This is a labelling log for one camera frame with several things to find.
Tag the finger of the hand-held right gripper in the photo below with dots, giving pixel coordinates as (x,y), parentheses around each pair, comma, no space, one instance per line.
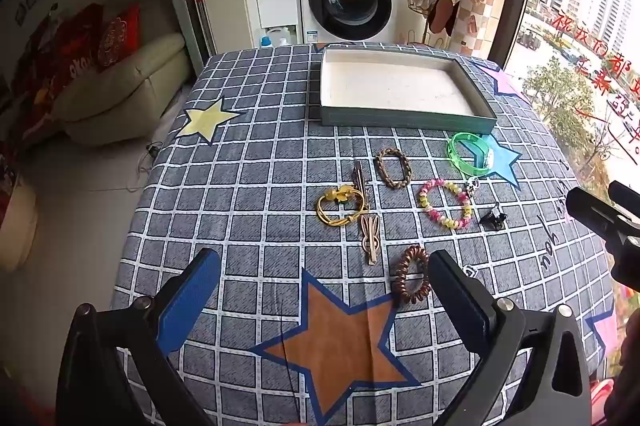
(592,213)
(627,198)

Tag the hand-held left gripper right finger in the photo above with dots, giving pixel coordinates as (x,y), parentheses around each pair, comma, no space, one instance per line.
(457,301)

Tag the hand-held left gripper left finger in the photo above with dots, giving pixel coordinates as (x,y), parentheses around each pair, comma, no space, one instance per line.
(192,293)

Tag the black claw hair clip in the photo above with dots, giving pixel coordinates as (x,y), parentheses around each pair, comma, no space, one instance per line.
(492,217)

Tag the shallow grey cardboard tray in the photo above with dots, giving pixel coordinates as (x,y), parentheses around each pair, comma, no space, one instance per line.
(395,86)

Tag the rabbit-shaped hair clip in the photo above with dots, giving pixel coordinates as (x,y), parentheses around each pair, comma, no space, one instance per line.
(371,246)

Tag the grey checked star-print tablecloth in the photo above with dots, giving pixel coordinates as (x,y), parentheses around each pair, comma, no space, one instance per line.
(250,186)

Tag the red window lettering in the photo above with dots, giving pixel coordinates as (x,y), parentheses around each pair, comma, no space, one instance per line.
(587,66)

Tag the dark metal hair clip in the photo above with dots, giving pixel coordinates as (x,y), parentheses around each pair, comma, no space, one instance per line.
(360,178)

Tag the cream sofa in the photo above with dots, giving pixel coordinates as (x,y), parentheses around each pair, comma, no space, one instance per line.
(130,71)

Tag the brown round pad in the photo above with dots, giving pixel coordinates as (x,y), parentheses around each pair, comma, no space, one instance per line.
(442,13)

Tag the blue-capped detergent bottle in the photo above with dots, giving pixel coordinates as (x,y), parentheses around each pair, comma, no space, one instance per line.
(265,42)

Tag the red patterned cushion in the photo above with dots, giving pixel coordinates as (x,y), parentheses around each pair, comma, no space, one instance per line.
(117,36)

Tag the white detergent bottle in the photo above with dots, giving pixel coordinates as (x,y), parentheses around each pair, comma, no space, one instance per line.
(283,41)

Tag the red printed blanket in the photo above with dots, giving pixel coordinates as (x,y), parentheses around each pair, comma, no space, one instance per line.
(55,56)

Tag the red and white mop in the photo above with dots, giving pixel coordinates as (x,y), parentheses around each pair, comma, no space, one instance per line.
(200,6)

